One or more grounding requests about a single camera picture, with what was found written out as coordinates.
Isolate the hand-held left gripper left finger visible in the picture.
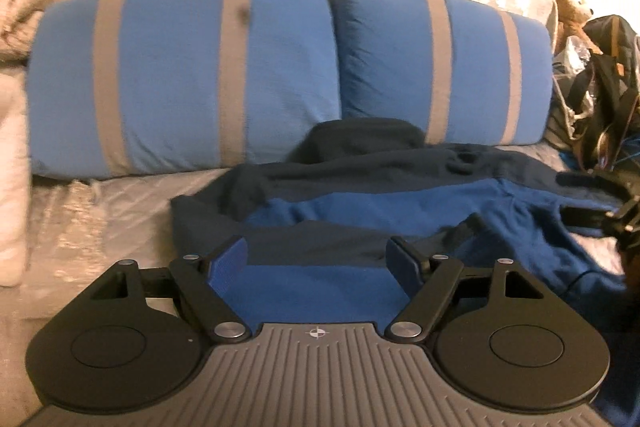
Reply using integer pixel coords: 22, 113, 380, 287
94, 236, 250, 343

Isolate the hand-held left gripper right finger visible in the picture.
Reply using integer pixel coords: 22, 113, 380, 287
385, 235, 547, 343

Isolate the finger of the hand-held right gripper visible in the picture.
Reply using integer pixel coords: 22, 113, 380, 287
556, 171, 628, 202
561, 203, 615, 232

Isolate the blue fleece jacket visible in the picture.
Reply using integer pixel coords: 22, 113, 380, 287
170, 117, 640, 427

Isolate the black bag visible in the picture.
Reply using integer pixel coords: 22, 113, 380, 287
562, 13, 640, 175

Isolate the grey lace-trimmed bedspread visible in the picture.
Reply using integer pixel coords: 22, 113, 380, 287
0, 139, 640, 408

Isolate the blue grey-striped pillow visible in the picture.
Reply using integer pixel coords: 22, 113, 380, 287
27, 0, 343, 180
332, 0, 555, 146

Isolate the brown teddy bear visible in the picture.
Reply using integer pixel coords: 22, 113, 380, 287
549, 0, 597, 42

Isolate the white quilted comforter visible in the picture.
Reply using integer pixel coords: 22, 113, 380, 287
0, 59, 33, 289

